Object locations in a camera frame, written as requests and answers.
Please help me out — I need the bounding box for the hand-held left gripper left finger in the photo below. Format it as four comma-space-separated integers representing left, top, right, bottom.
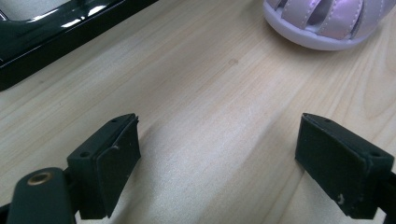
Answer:
66, 113, 142, 220

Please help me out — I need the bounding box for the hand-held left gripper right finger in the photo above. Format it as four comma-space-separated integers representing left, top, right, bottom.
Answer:
294, 112, 395, 220

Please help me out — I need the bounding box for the purple sandal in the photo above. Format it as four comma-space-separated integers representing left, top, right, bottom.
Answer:
262, 0, 396, 51

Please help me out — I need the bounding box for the red and black shoe rack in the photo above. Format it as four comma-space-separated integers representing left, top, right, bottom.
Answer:
0, 0, 160, 91

